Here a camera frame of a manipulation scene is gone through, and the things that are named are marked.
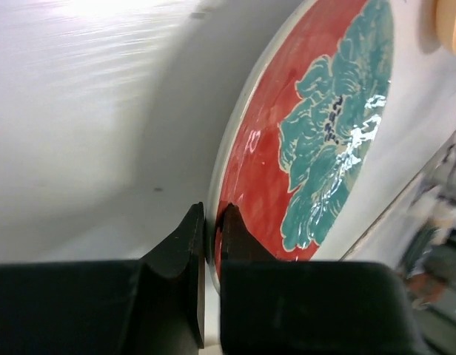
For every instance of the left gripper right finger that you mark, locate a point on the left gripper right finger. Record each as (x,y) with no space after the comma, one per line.
(268,306)

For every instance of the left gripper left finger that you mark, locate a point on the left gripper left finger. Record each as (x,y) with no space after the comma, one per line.
(152,305)

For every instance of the red floral plate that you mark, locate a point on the red floral plate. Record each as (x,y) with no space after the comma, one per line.
(298,136)

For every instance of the yellow plate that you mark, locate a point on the yellow plate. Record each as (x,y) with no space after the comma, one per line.
(445,24)

